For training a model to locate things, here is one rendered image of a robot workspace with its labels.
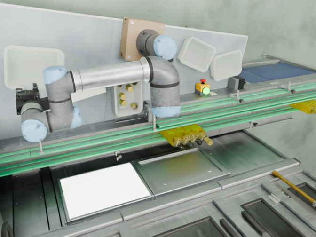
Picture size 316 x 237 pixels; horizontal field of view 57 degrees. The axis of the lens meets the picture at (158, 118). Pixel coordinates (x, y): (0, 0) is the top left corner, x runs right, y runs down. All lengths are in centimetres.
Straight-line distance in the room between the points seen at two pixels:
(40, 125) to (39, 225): 63
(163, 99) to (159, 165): 71
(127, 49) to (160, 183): 75
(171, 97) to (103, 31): 73
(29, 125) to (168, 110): 49
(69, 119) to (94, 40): 75
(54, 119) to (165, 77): 41
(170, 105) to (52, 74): 44
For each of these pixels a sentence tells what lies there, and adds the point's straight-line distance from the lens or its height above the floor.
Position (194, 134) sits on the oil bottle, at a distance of 175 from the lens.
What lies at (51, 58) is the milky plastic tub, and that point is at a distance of 136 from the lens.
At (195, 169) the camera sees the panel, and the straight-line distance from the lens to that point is 171.
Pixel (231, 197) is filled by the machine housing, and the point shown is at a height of 145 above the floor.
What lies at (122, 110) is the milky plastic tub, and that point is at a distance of 181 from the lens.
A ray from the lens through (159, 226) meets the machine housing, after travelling 143.
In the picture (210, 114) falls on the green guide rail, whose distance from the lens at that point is 195.
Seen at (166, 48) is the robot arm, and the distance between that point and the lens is 148.
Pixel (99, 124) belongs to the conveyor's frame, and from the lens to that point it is 180.
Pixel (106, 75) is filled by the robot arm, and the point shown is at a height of 143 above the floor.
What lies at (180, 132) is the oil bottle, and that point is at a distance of 176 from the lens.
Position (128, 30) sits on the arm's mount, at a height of 84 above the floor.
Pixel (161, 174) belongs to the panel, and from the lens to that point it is 166.
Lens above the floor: 237
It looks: 55 degrees down
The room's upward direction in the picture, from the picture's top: 134 degrees clockwise
